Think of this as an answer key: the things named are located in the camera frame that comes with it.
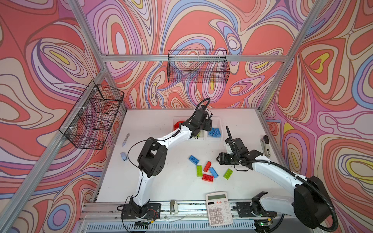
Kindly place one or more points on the left white bin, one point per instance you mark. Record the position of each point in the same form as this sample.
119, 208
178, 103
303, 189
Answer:
181, 131

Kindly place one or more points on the grey pen tool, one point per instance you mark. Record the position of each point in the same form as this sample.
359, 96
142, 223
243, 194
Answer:
125, 140

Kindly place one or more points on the white calculator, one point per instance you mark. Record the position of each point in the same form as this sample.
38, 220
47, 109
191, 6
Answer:
218, 209

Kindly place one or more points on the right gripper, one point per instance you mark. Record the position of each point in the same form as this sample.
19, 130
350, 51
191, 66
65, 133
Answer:
224, 159

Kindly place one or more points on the small blue grey object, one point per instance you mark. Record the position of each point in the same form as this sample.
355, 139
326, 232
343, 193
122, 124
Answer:
124, 156

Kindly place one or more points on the green lego brick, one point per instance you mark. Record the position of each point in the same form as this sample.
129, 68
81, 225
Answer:
228, 174
199, 171

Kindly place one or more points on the wire basket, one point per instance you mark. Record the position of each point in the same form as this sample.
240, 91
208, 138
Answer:
93, 116
198, 66

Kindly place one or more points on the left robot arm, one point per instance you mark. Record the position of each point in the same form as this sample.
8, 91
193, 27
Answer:
152, 160

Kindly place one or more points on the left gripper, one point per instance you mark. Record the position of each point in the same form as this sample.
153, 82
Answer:
209, 124

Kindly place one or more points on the blue lego brick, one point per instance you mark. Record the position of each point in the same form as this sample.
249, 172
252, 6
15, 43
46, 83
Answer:
217, 133
194, 160
213, 172
211, 132

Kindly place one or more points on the left wire basket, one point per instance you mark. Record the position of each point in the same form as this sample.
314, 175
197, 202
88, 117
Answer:
93, 116

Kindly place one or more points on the red lego brick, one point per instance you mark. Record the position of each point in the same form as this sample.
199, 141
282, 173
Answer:
208, 178
207, 167

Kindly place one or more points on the back wire basket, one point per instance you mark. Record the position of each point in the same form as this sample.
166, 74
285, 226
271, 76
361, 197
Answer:
198, 66

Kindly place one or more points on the red arch piece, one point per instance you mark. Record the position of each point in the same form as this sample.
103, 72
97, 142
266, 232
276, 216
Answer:
178, 124

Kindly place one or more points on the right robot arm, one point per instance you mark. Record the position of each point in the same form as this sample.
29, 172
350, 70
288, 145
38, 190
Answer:
309, 201

